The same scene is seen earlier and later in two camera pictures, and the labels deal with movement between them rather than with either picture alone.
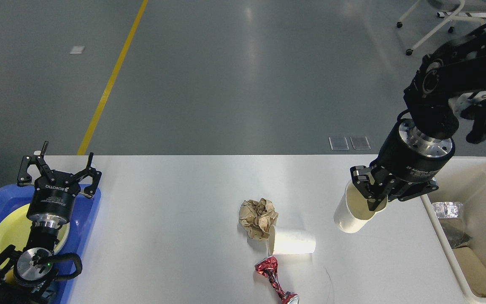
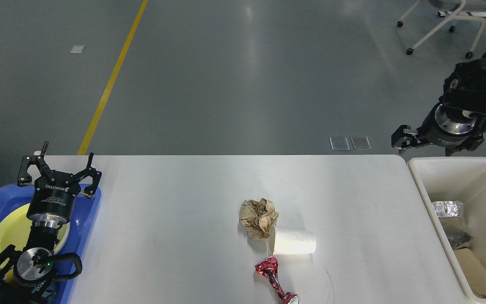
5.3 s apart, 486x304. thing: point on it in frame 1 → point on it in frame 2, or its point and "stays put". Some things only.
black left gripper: (52, 203) stays put
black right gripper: (406, 155) → (460, 130)
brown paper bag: (479, 280) stays put
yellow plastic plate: (14, 229) stays put
